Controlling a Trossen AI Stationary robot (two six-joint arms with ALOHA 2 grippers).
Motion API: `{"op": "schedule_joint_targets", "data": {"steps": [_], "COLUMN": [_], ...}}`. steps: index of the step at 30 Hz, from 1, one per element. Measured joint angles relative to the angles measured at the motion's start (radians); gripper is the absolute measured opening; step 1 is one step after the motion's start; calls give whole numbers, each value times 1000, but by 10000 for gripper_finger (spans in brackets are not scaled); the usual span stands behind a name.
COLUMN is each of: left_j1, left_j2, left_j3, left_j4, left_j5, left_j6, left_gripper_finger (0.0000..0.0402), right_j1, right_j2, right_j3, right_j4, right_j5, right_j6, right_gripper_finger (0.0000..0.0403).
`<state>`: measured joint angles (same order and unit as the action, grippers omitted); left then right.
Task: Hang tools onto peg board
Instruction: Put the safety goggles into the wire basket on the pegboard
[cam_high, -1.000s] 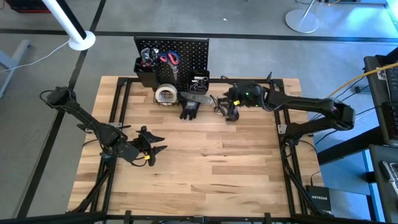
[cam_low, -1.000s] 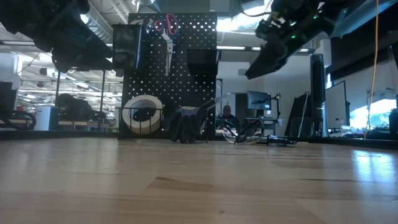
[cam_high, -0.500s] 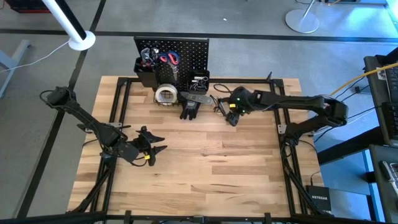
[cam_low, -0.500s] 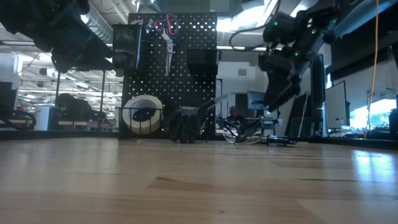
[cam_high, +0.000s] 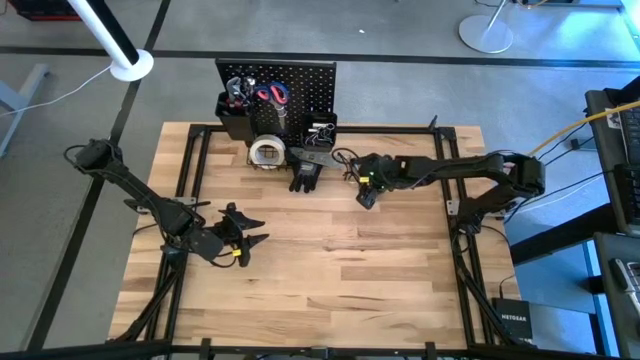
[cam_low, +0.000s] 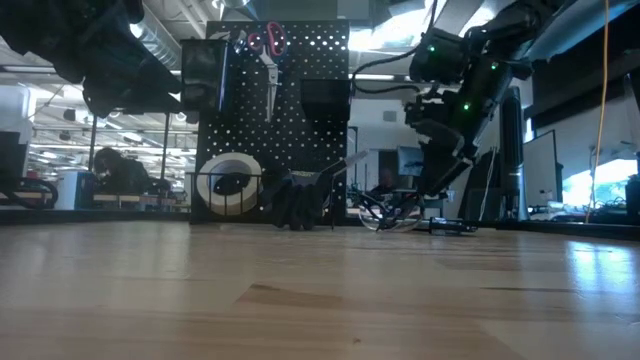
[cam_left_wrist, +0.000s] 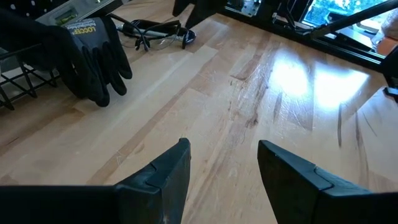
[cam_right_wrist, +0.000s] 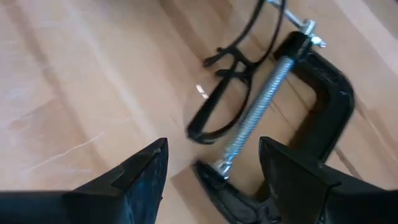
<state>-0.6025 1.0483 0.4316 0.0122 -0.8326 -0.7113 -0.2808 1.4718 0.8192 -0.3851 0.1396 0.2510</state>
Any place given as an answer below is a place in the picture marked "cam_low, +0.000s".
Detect white standing panel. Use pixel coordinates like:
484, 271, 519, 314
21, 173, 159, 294
521, 129, 564, 209

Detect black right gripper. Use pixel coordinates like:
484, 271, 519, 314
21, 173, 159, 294
378, 94, 476, 231

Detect black work glove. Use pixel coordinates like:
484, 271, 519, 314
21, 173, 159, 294
264, 169, 337, 232

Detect tall black pegboard bin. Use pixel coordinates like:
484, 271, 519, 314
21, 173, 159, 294
179, 38, 231, 114

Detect black aluminium table frame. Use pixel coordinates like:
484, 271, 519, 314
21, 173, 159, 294
0, 206, 640, 242

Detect black tower column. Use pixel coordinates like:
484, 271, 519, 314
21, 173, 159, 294
499, 86, 529, 222

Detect clear safety glasses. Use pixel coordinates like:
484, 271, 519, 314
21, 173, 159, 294
356, 191, 427, 234

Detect black wire basket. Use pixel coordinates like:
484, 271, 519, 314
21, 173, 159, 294
185, 170, 337, 232

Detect computer monitor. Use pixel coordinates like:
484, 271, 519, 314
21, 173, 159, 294
396, 145, 426, 178

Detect black leaning panel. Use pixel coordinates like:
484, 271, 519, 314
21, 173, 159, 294
456, 149, 502, 222

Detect black red cable bundle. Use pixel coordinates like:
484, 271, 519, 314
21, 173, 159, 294
348, 182, 382, 222

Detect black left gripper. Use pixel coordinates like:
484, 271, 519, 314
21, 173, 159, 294
81, 48, 184, 119

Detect black metal pegboard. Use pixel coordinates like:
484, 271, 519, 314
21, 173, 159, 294
189, 20, 352, 227

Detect red handled scissors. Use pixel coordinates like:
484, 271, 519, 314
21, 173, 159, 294
246, 20, 289, 124

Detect person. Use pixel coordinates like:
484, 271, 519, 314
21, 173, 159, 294
369, 167, 402, 199
92, 146, 152, 197

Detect yellow cable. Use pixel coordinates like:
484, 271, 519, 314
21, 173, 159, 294
583, 0, 612, 225

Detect black stand frame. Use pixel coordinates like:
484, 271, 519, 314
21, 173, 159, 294
88, 110, 172, 174

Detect white tape roll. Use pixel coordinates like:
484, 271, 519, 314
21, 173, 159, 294
195, 151, 266, 217

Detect black C-clamp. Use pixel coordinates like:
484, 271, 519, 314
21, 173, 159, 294
427, 216, 479, 236

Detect silver double ring peg holder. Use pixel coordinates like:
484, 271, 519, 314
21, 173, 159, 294
209, 29, 250, 55

